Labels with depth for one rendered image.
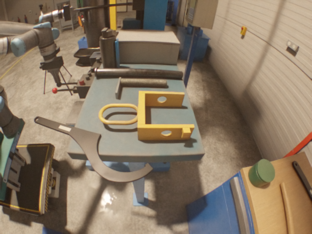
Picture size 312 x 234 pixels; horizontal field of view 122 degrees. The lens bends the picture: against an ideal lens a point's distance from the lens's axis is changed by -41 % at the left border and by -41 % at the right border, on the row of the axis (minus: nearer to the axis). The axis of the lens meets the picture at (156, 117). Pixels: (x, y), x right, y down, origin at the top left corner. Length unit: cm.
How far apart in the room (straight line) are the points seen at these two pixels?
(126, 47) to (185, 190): 132
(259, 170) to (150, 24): 110
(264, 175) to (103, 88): 72
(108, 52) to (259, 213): 91
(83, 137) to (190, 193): 125
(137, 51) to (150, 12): 45
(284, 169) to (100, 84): 96
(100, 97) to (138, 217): 113
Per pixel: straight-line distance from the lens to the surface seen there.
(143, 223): 142
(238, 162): 191
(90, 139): 45
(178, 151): 42
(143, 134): 40
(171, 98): 50
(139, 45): 75
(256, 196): 65
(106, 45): 68
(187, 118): 51
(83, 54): 118
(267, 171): 63
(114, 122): 43
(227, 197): 77
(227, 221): 81
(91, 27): 122
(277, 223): 71
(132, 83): 60
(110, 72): 67
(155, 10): 113
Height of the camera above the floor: 142
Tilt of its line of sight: 48 degrees down
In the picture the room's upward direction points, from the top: 7 degrees clockwise
